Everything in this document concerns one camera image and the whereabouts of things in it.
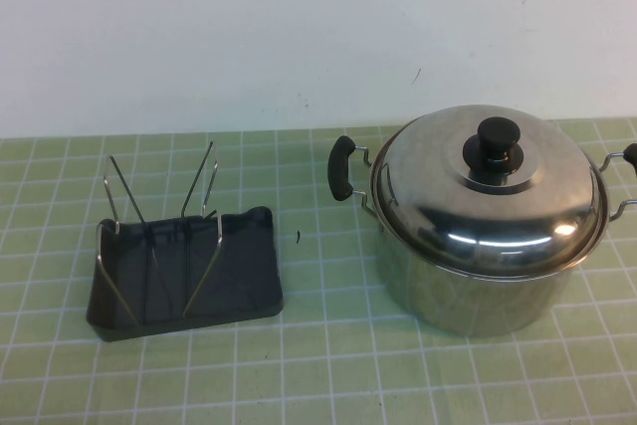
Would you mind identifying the green grid pattern mat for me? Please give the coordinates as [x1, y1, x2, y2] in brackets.
[0, 118, 637, 425]

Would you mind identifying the stainless steel cooking pot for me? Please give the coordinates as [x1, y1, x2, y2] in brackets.
[327, 134, 637, 339]

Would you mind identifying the steel pot lid black knob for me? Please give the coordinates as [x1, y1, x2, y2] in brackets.
[371, 104, 609, 279]

